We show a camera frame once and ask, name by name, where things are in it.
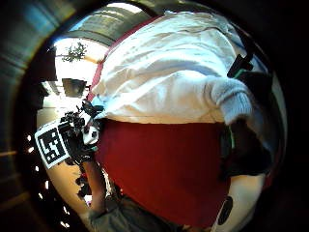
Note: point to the white sweatshirt with ribbed cuff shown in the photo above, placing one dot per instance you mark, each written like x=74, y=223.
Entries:
x=167, y=71

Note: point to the dark monitor screen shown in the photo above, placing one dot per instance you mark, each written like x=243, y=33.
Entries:
x=74, y=87

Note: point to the white marker cube on left glove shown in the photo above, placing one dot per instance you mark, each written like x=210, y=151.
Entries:
x=50, y=145

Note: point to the green potted plant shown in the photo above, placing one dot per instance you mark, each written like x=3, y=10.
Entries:
x=74, y=52

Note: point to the red cloth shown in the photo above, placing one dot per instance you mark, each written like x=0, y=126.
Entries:
x=164, y=167

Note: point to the the person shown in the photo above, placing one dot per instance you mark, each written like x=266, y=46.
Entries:
x=132, y=216

